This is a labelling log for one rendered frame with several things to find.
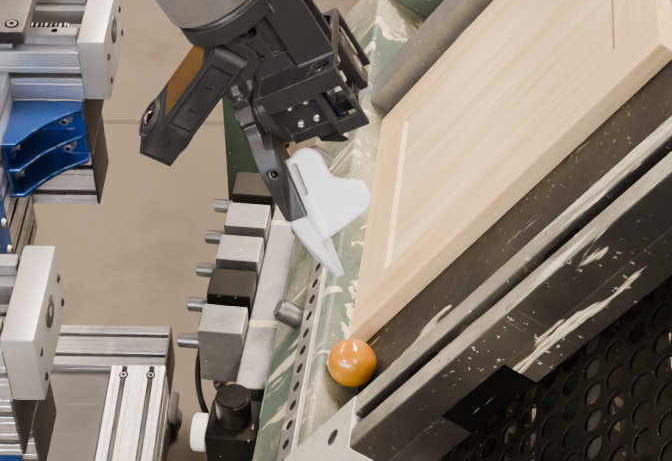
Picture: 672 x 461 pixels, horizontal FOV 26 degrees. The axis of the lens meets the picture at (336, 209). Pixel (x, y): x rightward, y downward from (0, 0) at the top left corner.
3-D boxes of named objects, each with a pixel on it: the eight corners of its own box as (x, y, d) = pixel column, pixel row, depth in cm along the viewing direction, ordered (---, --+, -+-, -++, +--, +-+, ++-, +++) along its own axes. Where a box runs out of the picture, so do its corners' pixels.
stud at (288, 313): (295, 317, 164) (273, 305, 163) (307, 305, 163) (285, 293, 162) (292, 333, 162) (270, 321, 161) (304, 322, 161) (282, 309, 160)
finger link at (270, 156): (300, 219, 97) (252, 96, 97) (280, 226, 98) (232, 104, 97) (321, 208, 102) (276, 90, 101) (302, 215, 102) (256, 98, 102)
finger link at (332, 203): (390, 261, 97) (341, 132, 97) (312, 289, 99) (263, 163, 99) (402, 253, 100) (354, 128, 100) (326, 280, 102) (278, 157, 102)
